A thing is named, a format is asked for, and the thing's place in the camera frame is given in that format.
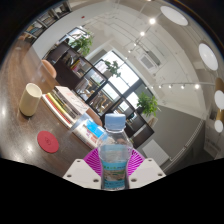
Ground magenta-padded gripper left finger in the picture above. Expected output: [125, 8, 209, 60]
[63, 148, 102, 190]

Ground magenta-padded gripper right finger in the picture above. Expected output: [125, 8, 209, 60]
[127, 148, 167, 190]

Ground clear plastic water bottle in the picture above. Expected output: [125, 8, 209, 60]
[97, 113, 134, 191]

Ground flat round red coaster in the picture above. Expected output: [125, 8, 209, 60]
[36, 130, 60, 154]

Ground tall potted green plant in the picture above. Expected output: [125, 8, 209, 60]
[136, 92, 161, 118]

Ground stack of books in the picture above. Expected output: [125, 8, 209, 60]
[41, 85, 91, 129]

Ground cream paper cup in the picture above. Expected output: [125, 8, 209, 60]
[18, 82, 43, 117]

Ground dark open shelf unit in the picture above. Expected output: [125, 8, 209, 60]
[44, 41, 156, 149]

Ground group of orange chairs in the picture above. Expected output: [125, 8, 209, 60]
[41, 59, 104, 127]

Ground small potted green plant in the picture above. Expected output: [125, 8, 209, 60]
[104, 59, 123, 78]

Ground white ceiling air conditioner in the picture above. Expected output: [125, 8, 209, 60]
[138, 51, 161, 71]

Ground bushy potted green plant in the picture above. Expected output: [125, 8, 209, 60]
[68, 31, 94, 57]

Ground round white ceiling lamps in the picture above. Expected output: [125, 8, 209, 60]
[159, 4, 224, 134]

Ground ceiling track spotlights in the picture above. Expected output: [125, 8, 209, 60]
[126, 16, 201, 91]

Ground tall bookshelf with books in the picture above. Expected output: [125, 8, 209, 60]
[23, 1, 73, 39]

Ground white wall panel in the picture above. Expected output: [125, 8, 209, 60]
[143, 139, 171, 166]

